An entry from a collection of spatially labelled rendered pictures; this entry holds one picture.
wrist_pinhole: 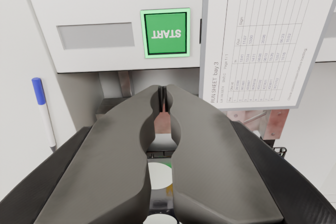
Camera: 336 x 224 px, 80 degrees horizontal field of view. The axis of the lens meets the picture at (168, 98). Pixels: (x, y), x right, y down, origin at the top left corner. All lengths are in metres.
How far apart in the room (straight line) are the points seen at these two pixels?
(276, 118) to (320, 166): 0.35
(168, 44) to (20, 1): 0.17
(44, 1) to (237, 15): 0.22
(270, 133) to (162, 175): 0.26
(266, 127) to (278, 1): 0.25
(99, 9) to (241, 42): 0.17
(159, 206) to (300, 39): 0.52
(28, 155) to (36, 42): 0.21
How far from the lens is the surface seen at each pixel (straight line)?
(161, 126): 0.43
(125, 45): 0.27
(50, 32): 0.29
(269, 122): 0.43
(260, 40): 0.28
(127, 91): 0.42
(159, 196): 0.59
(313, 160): 0.72
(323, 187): 0.91
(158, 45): 0.26
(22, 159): 0.45
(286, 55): 0.30
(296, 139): 0.63
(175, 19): 0.25
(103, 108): 0.41
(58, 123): 0.36
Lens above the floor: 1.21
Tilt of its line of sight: 58 degrees down
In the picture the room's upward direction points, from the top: 180 degrees clockwise
